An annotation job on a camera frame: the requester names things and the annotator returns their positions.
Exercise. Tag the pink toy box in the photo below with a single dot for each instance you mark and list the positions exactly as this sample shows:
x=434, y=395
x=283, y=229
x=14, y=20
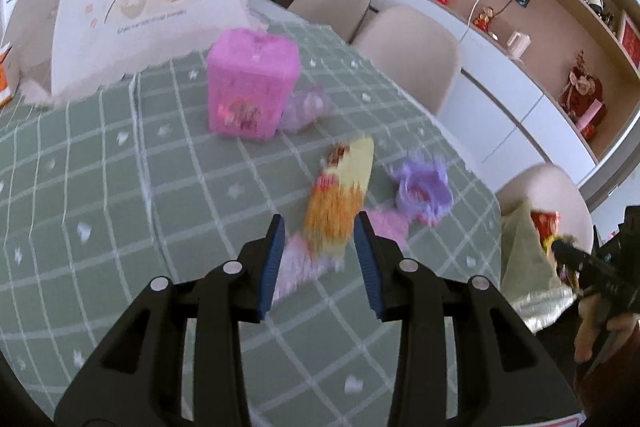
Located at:
x=251, y=75

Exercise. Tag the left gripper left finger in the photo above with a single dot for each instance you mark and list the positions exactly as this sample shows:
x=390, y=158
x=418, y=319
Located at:
x=173, y=358

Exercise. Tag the yellow trash bag bin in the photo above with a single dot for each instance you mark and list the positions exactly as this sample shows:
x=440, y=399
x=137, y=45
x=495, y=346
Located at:
x=528, y=274

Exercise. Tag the white food cover tent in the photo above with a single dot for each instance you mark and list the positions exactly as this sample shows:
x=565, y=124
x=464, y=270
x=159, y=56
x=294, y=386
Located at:
x=64, y=50

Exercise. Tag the purple toy pot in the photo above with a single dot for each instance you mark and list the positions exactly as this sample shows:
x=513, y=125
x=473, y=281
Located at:
x=423, y=191

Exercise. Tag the green checkered tablecloth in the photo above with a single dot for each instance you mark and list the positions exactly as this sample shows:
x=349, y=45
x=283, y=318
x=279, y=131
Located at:
x=100, y=196

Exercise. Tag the red doll figurine right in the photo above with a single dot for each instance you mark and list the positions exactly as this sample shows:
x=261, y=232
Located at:
x=483, y=21

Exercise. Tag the white electric kettle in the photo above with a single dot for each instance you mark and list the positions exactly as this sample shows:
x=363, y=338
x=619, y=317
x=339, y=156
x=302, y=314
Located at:
x=517, y=44

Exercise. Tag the right hand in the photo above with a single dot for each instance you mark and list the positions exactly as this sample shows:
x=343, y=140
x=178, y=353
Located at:
x=591, y=327

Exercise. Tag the middle beige chair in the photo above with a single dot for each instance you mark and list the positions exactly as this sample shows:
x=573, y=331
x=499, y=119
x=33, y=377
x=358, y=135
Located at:
x=420, y=55

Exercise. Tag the red paper cup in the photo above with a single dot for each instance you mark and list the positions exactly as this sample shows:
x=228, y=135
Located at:
x=546, y=224

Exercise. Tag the pink candy wrapper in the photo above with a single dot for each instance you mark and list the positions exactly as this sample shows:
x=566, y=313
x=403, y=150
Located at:
x=299, y=266

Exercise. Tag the gold snack wrapper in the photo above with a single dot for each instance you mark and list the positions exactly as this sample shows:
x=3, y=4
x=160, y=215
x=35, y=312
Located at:
x=337, y=197

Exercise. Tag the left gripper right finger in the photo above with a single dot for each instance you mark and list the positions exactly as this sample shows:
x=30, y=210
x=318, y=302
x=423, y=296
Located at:
x=465, y=356

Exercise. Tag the far beige chair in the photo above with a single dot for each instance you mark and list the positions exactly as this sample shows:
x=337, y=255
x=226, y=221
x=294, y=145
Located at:
x=343, y=16

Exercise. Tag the orange tissue box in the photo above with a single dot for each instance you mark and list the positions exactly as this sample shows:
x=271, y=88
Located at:
x=6, y=94

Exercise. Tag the beige chair with bin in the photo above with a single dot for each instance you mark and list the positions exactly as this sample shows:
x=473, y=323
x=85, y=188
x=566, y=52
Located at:
x=549, y=188

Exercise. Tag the red framed picture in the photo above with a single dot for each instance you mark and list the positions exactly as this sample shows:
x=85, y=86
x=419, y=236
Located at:
x=629, y=39

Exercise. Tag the red flower decoration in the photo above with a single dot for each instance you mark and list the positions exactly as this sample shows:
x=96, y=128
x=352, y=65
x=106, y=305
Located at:
x=582, y=99

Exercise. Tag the purple plastic wrapper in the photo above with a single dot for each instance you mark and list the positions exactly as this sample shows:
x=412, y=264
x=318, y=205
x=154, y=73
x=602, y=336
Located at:
x=304, y=108

